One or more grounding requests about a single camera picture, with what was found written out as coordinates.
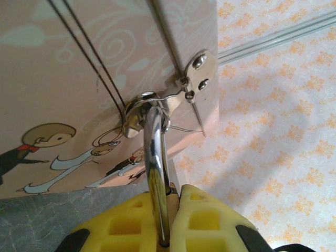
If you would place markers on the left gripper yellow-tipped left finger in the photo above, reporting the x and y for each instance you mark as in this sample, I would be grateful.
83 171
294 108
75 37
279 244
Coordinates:
123 225

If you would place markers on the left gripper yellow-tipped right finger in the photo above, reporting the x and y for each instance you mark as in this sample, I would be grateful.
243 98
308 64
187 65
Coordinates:
210 218

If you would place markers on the brass padlock with steel shackle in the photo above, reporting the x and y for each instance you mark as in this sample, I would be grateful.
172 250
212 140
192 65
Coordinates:
155 162

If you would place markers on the pink illustrated tin box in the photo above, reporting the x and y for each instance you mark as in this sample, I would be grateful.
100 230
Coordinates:
86 78

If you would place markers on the aluminium corner post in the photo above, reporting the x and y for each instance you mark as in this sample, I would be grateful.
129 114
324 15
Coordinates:
278 36

